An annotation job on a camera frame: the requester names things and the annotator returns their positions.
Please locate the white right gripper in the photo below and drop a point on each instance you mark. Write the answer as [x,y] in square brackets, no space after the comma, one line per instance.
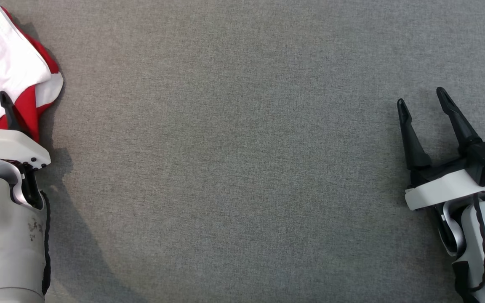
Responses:
[440,189]

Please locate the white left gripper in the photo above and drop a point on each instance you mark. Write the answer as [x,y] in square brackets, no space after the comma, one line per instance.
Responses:
[2,143]

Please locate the red and white jersey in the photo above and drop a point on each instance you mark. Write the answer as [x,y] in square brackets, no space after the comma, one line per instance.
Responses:
[2,59]

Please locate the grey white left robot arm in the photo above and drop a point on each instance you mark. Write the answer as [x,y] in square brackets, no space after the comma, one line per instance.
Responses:
[2,235]

